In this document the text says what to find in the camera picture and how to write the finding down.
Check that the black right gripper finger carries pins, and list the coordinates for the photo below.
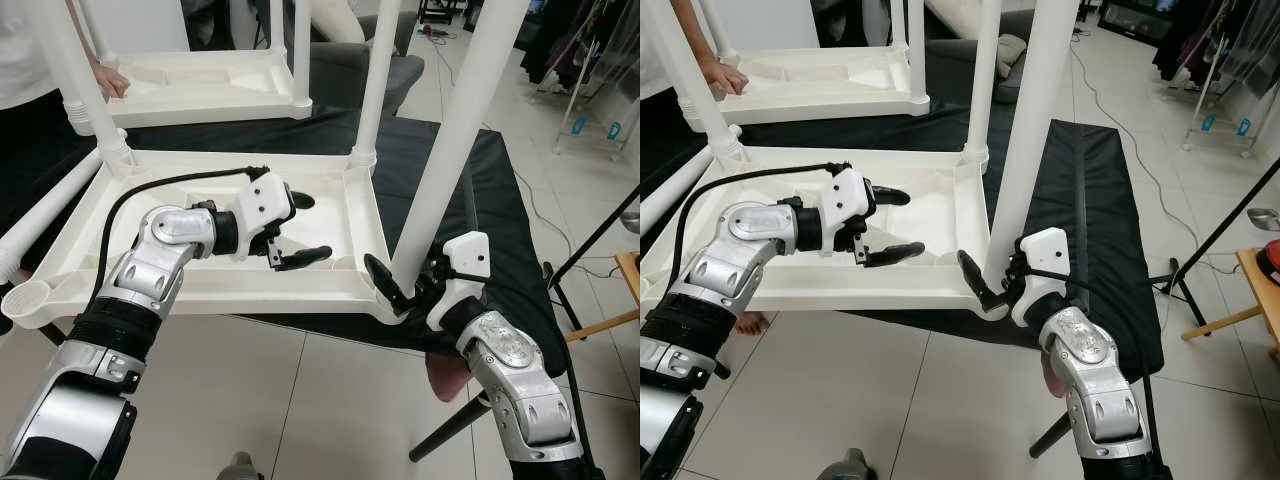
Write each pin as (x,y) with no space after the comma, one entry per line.
(975,275)
(383,280)

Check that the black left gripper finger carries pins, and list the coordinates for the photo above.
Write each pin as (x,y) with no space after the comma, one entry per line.
(302,201)
(890,195)
(305,257)
(895,253)

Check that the white plastic table top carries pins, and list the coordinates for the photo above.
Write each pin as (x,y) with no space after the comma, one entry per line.
(200,85)
(330,200)
(930,200)
(820,80)

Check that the person left forearm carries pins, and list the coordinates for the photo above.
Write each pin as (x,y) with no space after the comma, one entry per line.
(85,30)
(695,25)

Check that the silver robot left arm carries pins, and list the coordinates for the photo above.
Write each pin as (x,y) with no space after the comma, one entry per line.
(720,290)
(130,290)

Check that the person left hand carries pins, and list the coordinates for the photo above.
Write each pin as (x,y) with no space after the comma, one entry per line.
(112,80)
(725,78)

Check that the dark grey armchair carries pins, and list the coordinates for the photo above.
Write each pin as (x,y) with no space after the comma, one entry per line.
(950,70)
(335,75)

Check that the black table leg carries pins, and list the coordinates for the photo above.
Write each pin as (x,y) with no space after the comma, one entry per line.
(1052,435)
(450,430)

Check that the black stand pole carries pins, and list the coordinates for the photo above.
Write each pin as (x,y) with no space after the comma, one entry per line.
(1220,240)
(595,250)

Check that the pale armchair cushion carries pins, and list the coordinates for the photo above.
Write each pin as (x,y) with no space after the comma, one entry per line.
(950,12)
(345,20)

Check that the beige folded blanket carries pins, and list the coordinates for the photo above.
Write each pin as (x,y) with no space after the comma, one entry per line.
(1010,52)

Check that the grey robot left leg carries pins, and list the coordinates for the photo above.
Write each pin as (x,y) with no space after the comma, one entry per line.
(845,468)
(245,470)

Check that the metal bowl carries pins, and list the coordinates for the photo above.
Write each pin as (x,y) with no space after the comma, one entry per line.
(1267,218)

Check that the person torso white shirt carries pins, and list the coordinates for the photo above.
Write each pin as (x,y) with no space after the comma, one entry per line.
(25,50)
(655,50)

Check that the black tv cabinet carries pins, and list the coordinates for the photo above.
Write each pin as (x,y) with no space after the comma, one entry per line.
(1140,20)

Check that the dark hanging clothes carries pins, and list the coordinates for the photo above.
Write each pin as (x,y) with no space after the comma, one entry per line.
(580,40)
(1220,40)

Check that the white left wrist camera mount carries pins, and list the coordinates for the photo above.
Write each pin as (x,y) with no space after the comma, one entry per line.
(848,195)
(265,200)

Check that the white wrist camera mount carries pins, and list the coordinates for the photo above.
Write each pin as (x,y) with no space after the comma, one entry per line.
(468,255)
(848,195)
(1048,250)
(265,200)

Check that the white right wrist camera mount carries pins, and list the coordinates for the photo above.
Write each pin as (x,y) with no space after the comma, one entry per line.
(468,255)
(1048,250)

